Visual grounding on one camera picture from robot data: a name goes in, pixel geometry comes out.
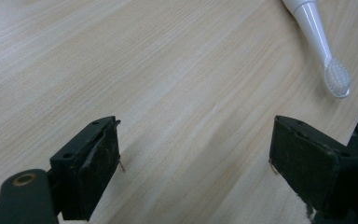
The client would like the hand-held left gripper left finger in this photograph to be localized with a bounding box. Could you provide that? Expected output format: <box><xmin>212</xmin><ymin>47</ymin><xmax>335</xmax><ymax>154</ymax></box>
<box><xmin>49</xmin><ymin>116</ymin><xmax>121</xmax><ymax>222</ymax></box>

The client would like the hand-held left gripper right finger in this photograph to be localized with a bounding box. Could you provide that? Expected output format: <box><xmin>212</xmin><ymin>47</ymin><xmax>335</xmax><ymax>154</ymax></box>
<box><xmin>268</xmin><ymin>115</ymin><xmax>358</xmax><ymax>219</ymax></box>

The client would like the white electric toothbrush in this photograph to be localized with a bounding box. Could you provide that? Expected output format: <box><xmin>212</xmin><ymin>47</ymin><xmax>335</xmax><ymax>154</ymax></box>
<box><xmin>282</xmin><ymin>0</ymin><xmax>353</xmax><ymax>100</ymax></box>

